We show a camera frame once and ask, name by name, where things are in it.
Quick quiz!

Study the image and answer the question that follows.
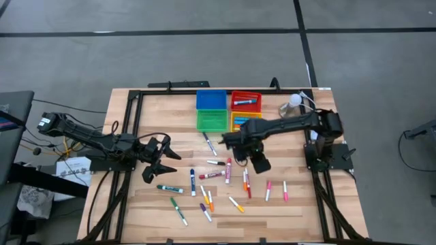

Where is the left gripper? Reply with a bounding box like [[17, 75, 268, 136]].
[[136, 135, 183, 184]]

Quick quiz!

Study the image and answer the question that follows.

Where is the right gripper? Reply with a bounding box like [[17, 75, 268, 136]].
[[221, 132, 273, 174]]

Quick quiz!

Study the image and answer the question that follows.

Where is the dark green Expo marker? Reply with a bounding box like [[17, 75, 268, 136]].
[[156, 184, 185, 195]]

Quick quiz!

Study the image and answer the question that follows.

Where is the magenta Expo marker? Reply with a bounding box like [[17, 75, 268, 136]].
[[224, 157, 233, 185]]

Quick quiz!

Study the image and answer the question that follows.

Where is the dark blue Expo marker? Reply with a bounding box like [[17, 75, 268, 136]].
[[189, 168, 197, 197]]

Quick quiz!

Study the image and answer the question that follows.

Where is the maroon Expo marker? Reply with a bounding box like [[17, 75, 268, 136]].
[[198, 170, 227, 180]]

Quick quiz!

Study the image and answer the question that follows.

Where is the thin dark blue marker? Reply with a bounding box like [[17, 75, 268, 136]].
[[202, 131, 218, 157]]

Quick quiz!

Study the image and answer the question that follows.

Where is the yellow plastic basket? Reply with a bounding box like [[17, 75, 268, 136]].
[[230, 111, 263, 133]]

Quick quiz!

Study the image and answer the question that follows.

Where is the thin green marker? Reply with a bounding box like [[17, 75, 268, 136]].
[[170, 197, 189, 227]]

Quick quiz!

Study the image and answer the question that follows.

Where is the red plastic basket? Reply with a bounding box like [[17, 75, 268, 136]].
[[229, 91, 262, 114]]

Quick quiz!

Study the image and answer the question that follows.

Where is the green plastic basket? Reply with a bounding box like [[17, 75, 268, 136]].
[[196, 109, 229, 133]]

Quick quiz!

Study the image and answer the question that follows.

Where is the purple white marker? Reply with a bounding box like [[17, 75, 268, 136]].
[[199, 202, 213, 223]]

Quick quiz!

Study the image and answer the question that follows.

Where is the brass lamp with white bulb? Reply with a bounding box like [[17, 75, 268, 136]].
[[278, 93, 303, 118]]

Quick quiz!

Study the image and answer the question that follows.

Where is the blue plastic basket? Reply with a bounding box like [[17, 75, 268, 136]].
[[196, 89, 228, 111]]

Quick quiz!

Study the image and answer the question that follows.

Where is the black power strip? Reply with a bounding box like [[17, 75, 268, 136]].
[[147, 80, 211, 88]]

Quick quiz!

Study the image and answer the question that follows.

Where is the white printed paper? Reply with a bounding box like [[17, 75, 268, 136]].
[[55, 156, 92, 201]]

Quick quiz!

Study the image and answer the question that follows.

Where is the black floor bar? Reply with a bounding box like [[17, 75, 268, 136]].
[[8, 162, 90, 199]]

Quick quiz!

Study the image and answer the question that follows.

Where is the patterned grey cloth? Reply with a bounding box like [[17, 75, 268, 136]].
[[16, 185, 55, 219]]

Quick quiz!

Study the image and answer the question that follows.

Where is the dark grey side desk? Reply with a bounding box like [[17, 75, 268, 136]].
[[0, 90, 35, 245]]

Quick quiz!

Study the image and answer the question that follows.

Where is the grey chair base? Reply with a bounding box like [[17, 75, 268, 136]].
[[403, 118, 436, 140]]

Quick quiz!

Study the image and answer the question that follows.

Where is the white lamp cable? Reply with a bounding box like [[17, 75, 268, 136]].
[[298, 91, 323, 113]]

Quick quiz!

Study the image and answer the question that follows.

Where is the yellow cable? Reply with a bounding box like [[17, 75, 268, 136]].
[[20, 135, 83, 156]]

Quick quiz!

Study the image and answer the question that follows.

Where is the black floor cable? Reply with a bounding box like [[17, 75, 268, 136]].
[[33, 98, 108, 114], [397, 130, 436, 173]]

